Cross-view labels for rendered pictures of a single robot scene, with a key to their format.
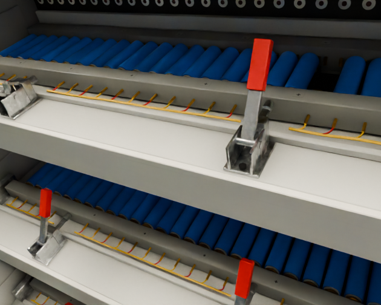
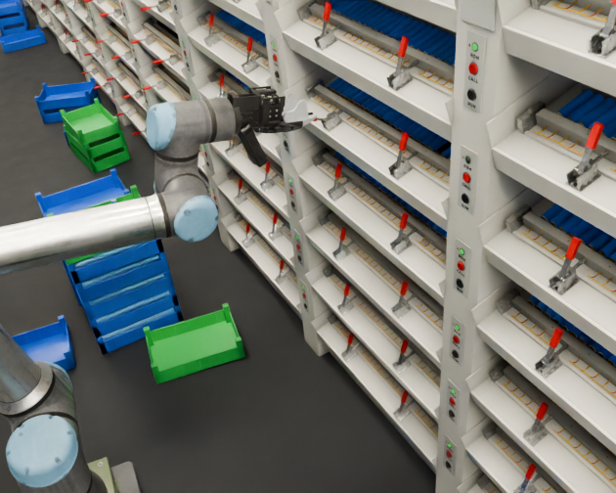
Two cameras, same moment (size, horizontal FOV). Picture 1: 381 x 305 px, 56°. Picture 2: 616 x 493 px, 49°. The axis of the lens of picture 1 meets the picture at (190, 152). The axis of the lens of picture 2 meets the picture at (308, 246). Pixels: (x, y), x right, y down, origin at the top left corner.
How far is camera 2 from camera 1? 1.17 m
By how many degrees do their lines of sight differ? 32
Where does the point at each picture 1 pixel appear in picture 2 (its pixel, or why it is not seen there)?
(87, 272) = (351, 208)
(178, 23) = not seen: hidden behind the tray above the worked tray
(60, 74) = (352, 112)
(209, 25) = not seen: hidden behind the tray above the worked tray
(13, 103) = (330, 124)
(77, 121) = (352, 139)
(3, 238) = (317, 184)
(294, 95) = (423, 151)
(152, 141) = (374, 156)
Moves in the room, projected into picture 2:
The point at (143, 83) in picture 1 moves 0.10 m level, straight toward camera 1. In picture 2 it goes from (380, 129) to (365, 152)
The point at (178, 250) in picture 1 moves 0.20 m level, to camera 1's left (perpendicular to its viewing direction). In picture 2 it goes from (391, 207) to (317, 189)
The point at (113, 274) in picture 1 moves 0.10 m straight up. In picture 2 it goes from (362, 212) to (361, 177)
